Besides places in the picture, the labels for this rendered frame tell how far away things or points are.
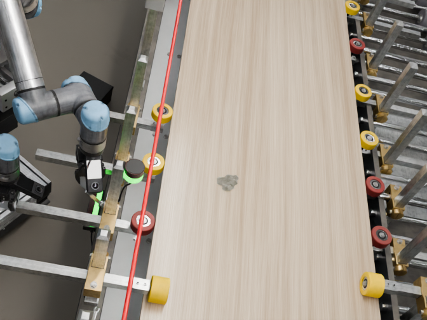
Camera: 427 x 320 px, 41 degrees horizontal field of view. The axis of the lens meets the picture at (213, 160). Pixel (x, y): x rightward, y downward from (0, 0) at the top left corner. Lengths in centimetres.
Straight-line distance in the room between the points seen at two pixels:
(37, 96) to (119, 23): 239
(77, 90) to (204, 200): 64
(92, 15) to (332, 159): 218
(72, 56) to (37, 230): 122
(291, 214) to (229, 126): 44
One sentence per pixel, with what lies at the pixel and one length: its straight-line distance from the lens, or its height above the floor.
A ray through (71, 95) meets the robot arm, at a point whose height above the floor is 134.
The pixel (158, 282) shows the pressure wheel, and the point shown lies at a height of 98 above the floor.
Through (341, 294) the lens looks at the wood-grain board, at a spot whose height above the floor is 90.
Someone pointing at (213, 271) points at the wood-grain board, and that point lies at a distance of 189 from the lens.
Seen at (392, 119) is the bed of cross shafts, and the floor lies 71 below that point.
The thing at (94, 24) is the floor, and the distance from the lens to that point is 391.
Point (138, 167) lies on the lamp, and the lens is 175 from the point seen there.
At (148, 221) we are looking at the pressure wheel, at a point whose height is 90.
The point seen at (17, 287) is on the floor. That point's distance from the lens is 279.
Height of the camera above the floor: 254
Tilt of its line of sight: 50 degrees down
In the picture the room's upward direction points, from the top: 22 degrees clockwise
